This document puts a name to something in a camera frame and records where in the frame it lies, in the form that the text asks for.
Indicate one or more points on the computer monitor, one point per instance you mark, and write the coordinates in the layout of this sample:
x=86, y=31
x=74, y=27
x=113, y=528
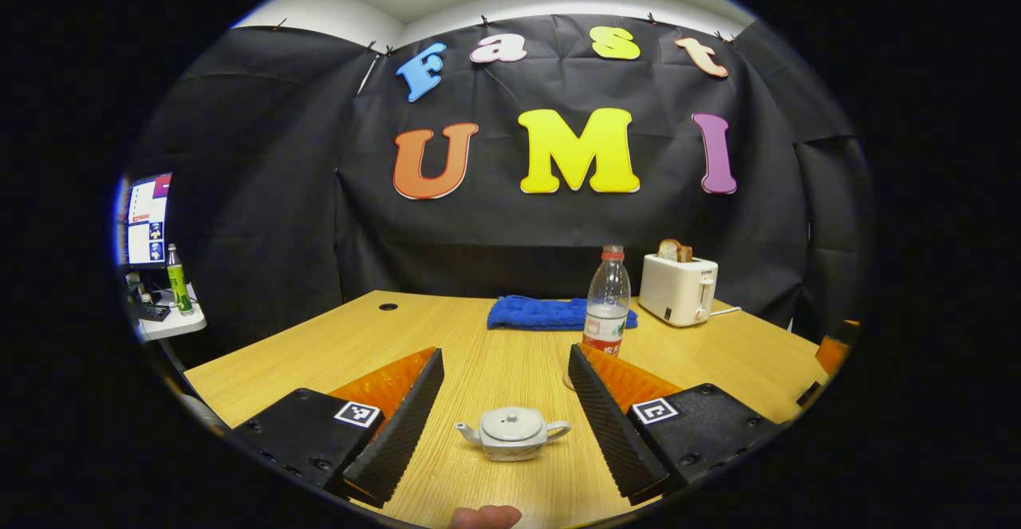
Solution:
x=147, y=222

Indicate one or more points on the bread slice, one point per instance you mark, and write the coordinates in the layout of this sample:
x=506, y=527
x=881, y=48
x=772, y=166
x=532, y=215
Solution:
x=672, y=251

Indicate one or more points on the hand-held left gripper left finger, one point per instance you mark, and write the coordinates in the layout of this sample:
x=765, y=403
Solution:
x=407, y=425

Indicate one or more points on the green drink bottle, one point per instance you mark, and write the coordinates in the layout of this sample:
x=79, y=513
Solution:
x=179, y=286

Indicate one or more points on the black keyboard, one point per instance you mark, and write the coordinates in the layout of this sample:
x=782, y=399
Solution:
x=154, y=313

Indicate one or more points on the white toaster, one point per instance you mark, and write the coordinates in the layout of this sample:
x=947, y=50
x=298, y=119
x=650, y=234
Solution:
x=674, y=290

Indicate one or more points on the white side table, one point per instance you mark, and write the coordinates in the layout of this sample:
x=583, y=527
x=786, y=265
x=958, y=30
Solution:
x=179, y=327

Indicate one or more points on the blue towel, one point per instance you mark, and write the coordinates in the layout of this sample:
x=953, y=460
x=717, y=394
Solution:
x=534, y=313

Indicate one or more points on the white ceramic teacup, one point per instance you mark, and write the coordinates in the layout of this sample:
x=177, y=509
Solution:
x=510, y=452

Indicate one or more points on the black backdrop cloth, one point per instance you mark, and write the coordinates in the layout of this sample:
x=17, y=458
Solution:
x=263, y=194

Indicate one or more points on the clear water bottle red cap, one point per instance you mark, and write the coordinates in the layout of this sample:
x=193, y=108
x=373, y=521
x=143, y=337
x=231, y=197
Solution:
x=606, y=305

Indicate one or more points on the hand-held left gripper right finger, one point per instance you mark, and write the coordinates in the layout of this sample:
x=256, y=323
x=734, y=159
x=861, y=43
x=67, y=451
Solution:
x=606, y=425

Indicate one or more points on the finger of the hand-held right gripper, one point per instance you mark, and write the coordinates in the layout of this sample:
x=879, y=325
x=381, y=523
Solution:
x=831, y=353
x=850, y=322

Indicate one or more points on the white teacup lid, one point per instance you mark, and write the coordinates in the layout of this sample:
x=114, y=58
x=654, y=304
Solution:
x=512, y=425

